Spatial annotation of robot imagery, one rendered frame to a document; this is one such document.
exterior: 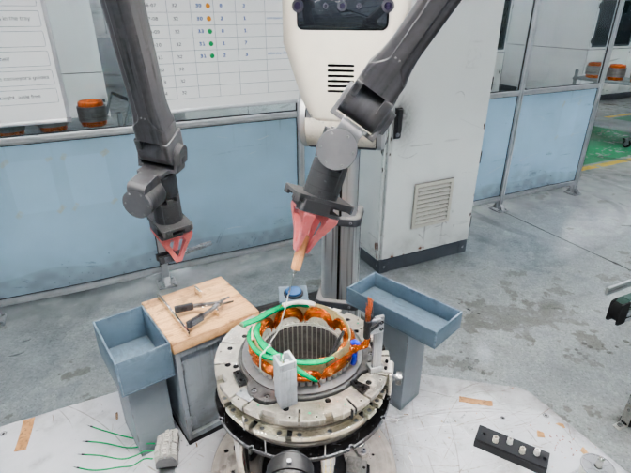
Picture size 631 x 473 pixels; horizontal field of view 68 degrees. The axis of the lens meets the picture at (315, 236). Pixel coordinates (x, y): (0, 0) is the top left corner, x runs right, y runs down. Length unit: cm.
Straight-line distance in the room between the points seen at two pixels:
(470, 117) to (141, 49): 273
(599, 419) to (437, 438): 149
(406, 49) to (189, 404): 84
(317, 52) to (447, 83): 210
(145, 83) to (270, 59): 223
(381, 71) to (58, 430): 107
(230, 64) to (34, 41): 99
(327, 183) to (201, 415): 66
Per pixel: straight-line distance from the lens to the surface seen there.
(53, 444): 130
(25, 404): 270
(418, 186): 318
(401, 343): 112
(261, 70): 302
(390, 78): 70
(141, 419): 113
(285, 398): 78
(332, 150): 65
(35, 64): 285
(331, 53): 110
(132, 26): 79
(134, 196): 91
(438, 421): 124
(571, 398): 266
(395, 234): 323
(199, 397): 112
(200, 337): 102
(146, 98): 86
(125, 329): 115
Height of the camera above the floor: 167
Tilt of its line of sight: 26 degrees down
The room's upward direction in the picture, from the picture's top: straight up
